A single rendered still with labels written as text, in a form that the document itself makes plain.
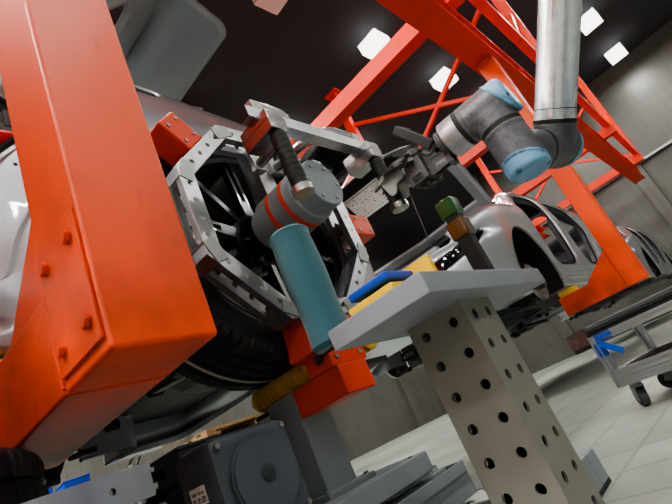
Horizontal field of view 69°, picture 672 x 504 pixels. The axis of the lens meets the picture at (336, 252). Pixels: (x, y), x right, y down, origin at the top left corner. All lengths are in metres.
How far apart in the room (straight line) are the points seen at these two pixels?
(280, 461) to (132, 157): 0.57
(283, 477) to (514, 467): 0.39
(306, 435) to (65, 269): 0.64
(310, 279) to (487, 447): 0.44
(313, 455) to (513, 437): 0.55
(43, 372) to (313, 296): 0.46
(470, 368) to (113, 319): 0.48
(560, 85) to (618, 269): 3.47
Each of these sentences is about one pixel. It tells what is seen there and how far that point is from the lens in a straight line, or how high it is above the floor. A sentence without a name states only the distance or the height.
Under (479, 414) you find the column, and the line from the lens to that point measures 0.73.
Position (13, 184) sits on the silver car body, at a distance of 1.48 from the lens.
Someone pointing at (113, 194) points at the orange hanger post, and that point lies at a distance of 0.80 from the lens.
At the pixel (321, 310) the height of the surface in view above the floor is 0.54.
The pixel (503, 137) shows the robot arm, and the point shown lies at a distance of 1.07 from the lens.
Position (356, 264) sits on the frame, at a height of 0.71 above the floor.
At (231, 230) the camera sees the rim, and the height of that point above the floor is 0.87.
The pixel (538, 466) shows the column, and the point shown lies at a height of 0.19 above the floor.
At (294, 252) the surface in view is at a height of 0.67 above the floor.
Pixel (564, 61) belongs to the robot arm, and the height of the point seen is 0.81.
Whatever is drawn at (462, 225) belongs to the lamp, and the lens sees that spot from 1.00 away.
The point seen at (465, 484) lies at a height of 0.12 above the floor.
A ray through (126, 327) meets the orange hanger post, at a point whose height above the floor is 0.55.
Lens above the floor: 0.30
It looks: 20 degrees up
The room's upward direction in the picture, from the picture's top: 25 degrees counter-clockwise
